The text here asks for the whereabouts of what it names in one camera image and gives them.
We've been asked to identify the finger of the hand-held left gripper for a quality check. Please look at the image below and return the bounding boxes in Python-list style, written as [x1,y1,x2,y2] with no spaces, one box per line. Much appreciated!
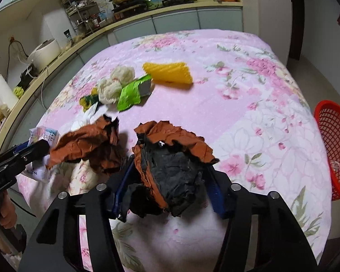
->
[0,140,51,200]
[0,144,29,170]

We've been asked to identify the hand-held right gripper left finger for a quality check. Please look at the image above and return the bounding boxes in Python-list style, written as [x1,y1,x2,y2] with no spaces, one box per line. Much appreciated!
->
[18,159,139,272]

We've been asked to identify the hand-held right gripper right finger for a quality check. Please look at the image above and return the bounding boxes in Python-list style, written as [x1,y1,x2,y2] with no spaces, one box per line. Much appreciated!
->
[205,166,319,272]

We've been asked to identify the white printed plastic wrapper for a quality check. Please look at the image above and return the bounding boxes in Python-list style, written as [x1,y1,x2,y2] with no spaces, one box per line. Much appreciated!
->
[23,126,60,182]

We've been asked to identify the brown black paper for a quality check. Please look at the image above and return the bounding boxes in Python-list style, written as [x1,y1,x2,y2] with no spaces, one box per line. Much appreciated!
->
[122,120,220,223]
[46,115,128,175]

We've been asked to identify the yellow green knitted scrubber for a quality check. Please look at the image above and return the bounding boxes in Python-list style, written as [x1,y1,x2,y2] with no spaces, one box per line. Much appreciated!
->
[79,89,100,109]

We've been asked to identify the cream mesh cloth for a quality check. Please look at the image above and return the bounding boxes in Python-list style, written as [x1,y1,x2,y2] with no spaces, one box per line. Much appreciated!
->
[98,66,136,105]

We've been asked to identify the red plastic mesh basket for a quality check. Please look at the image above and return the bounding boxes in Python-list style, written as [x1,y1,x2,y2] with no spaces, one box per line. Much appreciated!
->
[314,100,340,202]

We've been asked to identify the person's left hand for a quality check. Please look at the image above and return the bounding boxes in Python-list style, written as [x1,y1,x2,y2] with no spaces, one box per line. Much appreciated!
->
[0,189,18,230]

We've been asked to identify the clear plastic bag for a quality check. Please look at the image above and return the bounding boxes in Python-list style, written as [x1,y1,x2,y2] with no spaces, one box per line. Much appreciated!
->
[71,103,108,132]

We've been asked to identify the white electric kettle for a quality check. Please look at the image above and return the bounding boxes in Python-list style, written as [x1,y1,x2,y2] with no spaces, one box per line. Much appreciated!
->
[0,74,20,111]

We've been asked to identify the black small appliance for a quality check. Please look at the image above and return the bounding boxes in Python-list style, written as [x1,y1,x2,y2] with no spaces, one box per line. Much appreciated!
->
[17,64,39,90]

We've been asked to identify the pink floral blanket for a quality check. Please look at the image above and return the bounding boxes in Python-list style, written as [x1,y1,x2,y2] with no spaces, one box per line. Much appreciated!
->
[15,28,333,272]

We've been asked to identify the white rice cooker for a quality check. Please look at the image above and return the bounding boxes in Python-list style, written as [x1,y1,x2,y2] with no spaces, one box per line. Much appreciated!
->
[27,38,61,73]

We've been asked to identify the green foil wrapper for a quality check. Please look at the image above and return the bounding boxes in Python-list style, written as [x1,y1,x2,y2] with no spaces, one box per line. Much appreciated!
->
[117,74,153,112]

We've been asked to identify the yellow foam sheet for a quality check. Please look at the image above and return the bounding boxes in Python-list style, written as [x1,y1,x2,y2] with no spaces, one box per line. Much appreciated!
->
[142,61,194,85]

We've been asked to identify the metal spice rack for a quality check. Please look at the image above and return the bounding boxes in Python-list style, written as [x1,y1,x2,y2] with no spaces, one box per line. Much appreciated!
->
[61,0,114,34]

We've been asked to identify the grey base cabinets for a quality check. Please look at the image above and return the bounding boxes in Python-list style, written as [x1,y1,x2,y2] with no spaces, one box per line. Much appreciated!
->
[82,8,244,63]

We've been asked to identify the beige kitchen counter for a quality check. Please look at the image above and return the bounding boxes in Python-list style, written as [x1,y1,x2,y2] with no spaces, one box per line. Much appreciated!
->
[0,0,243,159]

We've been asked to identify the black gas stove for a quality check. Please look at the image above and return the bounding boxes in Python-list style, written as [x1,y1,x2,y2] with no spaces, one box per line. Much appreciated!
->
[112,0,194,13]

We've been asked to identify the dark wooden door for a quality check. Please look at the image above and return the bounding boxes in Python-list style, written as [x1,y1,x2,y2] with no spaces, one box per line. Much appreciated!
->
[287,0,305,61]

